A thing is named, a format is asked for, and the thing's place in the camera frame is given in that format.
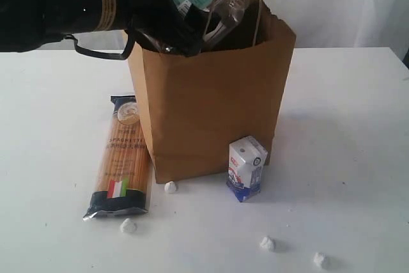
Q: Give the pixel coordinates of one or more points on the large brown paper bag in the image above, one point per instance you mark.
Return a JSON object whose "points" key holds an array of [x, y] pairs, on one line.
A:
{"points": [[191, 109]]}

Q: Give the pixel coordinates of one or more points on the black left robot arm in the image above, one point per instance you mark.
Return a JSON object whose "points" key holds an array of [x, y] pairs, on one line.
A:
{"points": [[29, 24]]}

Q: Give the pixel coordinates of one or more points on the white crumb at front right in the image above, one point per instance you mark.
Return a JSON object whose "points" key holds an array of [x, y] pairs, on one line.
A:
{"points": [[320, 260]]}

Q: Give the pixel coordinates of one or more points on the white backdrop curtain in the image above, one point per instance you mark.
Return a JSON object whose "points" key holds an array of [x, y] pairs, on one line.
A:
{"points": [[317, 23]]}

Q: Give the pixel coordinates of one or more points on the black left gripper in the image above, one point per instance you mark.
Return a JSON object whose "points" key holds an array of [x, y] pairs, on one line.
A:
{"points": [[165, 23]]}

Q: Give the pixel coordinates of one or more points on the spaghetti packet with Italian flag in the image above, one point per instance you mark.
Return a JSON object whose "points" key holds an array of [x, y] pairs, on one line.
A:
{"points": [[122, 182]]}

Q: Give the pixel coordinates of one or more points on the small blue white milk carton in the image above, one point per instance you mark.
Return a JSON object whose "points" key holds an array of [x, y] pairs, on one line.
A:
{"points": [[246, 161]]}

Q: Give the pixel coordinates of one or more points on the white crumb near spaghetti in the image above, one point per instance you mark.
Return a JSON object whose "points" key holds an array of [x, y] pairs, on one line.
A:
{"points": [[128, 226]]}

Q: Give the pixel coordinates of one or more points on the white crumb behind jar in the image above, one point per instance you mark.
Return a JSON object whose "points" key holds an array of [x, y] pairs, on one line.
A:
{"points": [[171, 187]]}

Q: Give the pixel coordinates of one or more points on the white crumb near jar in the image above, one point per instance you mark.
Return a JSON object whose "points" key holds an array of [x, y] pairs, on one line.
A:
{"points": [[268, 244]]}

